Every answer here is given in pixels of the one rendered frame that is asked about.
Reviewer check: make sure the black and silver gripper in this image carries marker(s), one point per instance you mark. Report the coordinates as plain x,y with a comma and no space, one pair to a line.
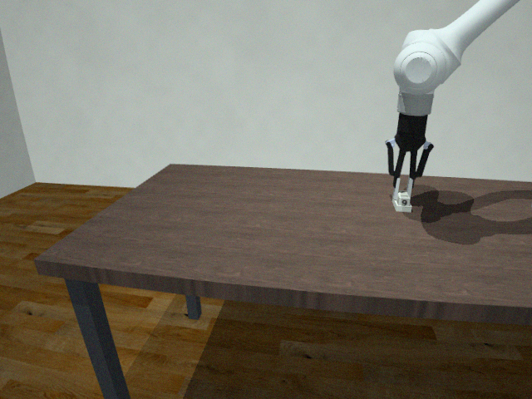
408,125

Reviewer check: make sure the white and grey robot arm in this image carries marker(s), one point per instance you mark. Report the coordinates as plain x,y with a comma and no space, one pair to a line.
432,57

